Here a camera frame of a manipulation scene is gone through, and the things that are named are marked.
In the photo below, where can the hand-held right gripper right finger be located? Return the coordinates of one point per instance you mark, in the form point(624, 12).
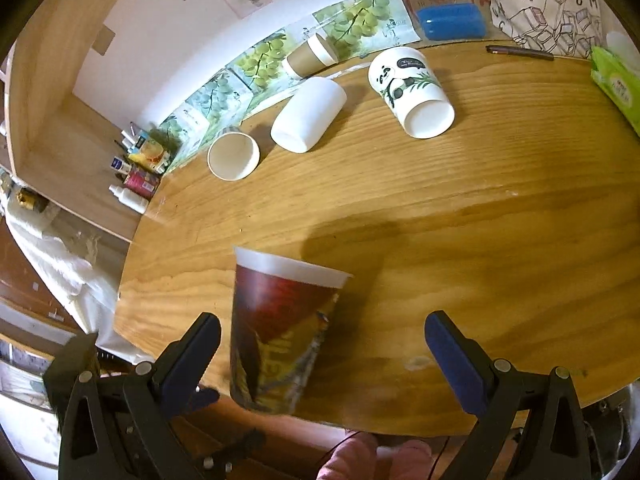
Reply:
point(457, 365)

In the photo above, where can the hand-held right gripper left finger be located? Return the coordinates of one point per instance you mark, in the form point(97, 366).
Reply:
point(186, 365)

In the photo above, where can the red printed paper cup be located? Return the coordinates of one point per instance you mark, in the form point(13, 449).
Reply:
point(280, 330)

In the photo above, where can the small white paper cup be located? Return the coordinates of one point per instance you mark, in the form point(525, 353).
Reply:
point(233, 156)

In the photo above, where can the tall plain white cup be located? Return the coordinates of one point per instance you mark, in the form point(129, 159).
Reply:
point(307, 110)

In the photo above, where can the panda print white cup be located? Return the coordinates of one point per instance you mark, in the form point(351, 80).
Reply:
point(400, 85)

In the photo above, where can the brown paper cup white rim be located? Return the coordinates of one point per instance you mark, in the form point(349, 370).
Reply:
point(302, 60)

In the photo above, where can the person's pink pants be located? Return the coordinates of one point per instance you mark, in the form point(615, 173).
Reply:
point(350, 460)

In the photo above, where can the white cloth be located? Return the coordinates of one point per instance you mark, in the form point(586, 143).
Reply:
point(60, 265)

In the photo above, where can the brown wooden cabinet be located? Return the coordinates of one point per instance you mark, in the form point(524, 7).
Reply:
point(30, 305)

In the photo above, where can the white plastic bottle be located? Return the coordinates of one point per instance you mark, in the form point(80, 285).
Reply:
point(131, 200)

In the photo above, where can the red round can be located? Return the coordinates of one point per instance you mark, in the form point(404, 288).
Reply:
point(142, 181)

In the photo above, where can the blue cap small bottle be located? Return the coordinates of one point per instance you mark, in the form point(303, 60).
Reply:
point(120, 165)

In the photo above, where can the yellow snack packet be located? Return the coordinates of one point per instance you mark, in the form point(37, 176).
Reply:
point(149, 155)

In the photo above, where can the gold metal object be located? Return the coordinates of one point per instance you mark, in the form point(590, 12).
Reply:
point(32, 200)

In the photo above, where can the dark brown pen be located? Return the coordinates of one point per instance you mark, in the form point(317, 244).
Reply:
point(520, 51)

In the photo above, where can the green tissue pack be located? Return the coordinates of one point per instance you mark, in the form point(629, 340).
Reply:
point(616, 82)

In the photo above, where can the blue plastic box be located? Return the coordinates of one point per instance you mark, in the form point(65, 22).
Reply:
point(450, 21)

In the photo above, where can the white printed tote bag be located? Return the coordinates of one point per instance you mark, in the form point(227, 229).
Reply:
point(540, 10)

